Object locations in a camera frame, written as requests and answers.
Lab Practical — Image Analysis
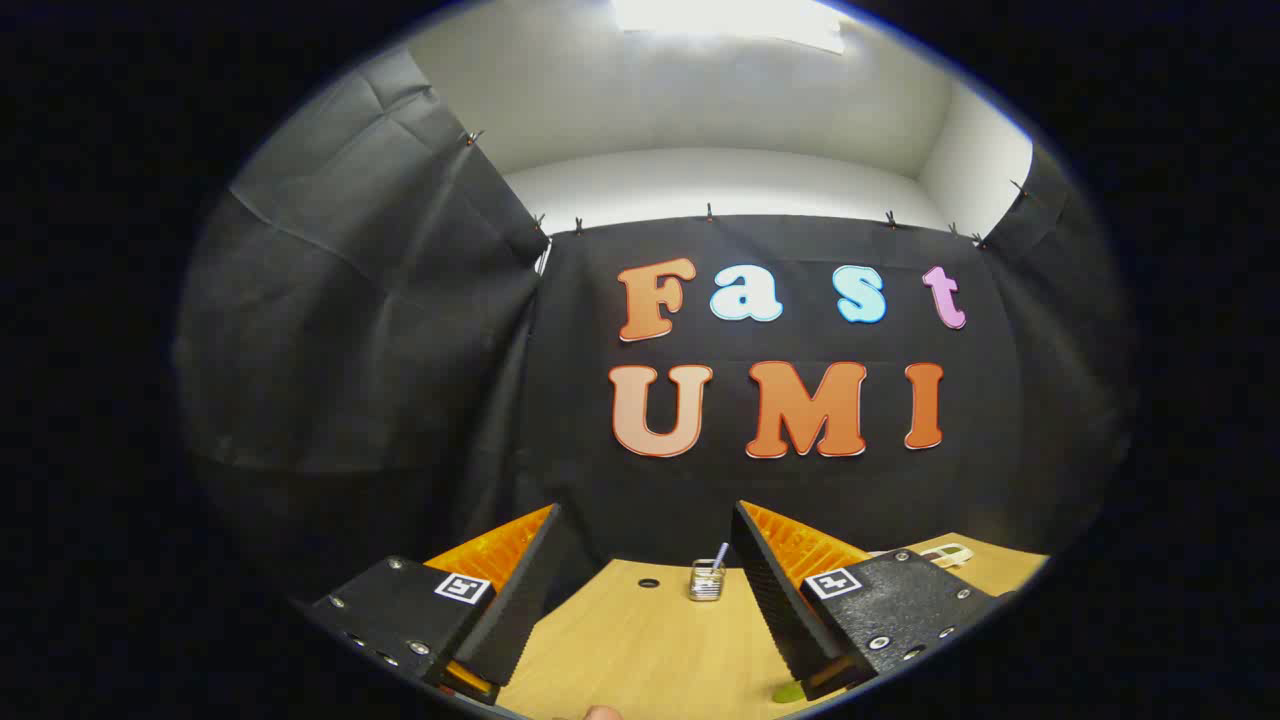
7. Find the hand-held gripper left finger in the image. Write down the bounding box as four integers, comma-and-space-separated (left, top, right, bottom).
298, 502, 563, 707

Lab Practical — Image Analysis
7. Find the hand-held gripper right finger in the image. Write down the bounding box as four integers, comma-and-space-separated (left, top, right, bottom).
728, 499, 1005, 702

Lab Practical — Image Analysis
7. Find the wooden table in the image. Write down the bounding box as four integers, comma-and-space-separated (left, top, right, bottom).
495, 533, 1051, 720

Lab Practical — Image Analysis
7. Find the black backdrop cloth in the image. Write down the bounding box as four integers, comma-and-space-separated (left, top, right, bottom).
172, 45, 1136, 601

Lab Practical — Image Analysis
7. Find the ceiling light panel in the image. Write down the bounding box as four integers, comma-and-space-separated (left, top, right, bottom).
610, 0, 846, 56

